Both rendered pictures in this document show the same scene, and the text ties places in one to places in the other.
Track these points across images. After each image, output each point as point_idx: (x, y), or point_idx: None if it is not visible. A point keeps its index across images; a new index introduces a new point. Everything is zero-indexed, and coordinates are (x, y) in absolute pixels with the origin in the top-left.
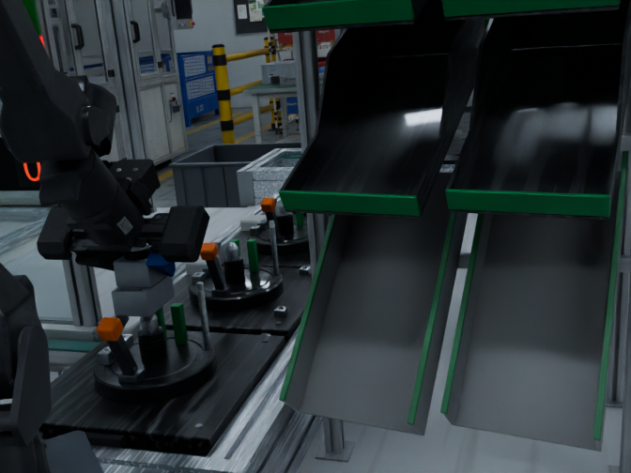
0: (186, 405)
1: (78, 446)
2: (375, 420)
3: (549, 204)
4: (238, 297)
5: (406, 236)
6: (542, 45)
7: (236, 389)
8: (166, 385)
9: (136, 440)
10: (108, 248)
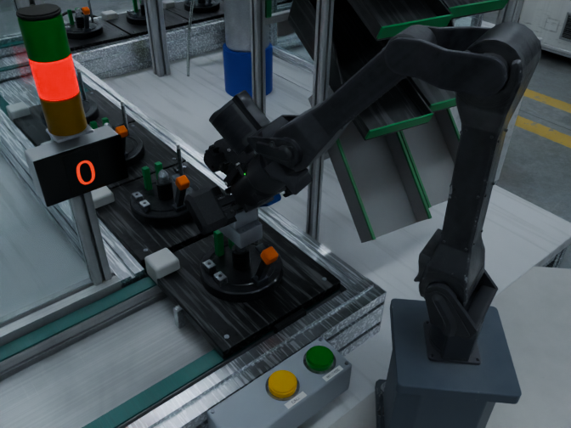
0: (296, 275)
1: (409, 303)
2: (398, 227)
3: None
4: None
5: (356, 130)
6: None
7: (299, 253)
8: (281, 271)
9: (304, 306)
10: (260, 205)
